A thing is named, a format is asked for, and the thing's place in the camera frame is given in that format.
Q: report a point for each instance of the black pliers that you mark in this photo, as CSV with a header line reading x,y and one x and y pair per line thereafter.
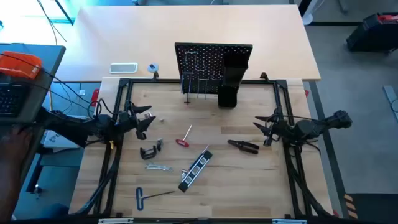
x,y
244,147

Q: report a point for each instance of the metal loop pegboard holder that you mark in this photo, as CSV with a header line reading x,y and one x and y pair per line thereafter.
x,y
202,80
186,82

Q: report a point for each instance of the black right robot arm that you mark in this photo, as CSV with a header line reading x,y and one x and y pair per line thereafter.
x,y
311,127

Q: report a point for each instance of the white printed box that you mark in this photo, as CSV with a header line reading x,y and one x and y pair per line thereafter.
x,y
56,140

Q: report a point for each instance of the orange plastic case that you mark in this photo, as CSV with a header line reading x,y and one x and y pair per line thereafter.
x,y
18,65

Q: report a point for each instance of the red clamp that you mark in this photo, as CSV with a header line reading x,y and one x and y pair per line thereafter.
x,y
307,93
94,96

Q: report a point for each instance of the grey desk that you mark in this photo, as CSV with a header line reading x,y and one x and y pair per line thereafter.
x,y
51,59

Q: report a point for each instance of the white rectangular tray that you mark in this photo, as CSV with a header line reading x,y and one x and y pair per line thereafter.
x,y
123,68

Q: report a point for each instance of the chrome socket adapter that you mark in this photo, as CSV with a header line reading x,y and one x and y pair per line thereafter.
x,y
160,141

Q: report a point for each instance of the black spirit level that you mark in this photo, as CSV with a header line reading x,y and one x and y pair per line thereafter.
x,y
195,171

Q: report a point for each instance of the grey tape roll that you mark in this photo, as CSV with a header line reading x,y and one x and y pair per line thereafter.
x,y
152,67

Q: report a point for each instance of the black perforated pegboard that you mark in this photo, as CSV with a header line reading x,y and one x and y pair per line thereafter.
x,y
214,62

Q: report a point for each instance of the silver combination wrench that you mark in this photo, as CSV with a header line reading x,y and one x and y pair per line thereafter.
x,y
152,167
166,169

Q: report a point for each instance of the metal pegboard hook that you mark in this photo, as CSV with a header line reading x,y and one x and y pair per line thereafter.
x,y
191,53
201,69
218,77

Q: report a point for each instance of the beige table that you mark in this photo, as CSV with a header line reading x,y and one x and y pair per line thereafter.
x,y
186,25

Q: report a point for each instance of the black mat hazard stripes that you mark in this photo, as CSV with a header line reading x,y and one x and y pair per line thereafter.
x,y
373,208

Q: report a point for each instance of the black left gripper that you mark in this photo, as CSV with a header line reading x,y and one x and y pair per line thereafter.
x,y
126,121

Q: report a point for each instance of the black tool case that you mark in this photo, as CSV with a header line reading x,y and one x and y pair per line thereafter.
x,y
373,34

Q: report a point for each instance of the black aluminium table frame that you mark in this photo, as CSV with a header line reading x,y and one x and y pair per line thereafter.
x,y
140,81

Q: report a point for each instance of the silver metal bracket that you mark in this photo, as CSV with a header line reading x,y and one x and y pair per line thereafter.
x,y
289,221
116,221

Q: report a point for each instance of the black keyboard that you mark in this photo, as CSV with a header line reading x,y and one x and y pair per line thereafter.
x,y
11,98

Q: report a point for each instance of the black table clamp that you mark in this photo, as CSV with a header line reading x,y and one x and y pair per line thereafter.
x,y
264,76
155,75

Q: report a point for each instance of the tall black pegboard bin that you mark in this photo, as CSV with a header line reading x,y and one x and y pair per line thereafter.
x,y
234,68

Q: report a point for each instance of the black C-clamp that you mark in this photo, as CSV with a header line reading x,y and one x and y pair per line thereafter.
x,y
147,156

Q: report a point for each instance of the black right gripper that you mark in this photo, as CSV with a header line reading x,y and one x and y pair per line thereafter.
x,y
280,129

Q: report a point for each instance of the white pedestal base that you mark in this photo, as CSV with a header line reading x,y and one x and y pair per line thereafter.
x,y
308,17

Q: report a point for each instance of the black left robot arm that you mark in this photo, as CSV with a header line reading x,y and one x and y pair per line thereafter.
x,y
71,127

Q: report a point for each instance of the large chrome socket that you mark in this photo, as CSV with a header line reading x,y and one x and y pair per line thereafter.
x,y
184,172

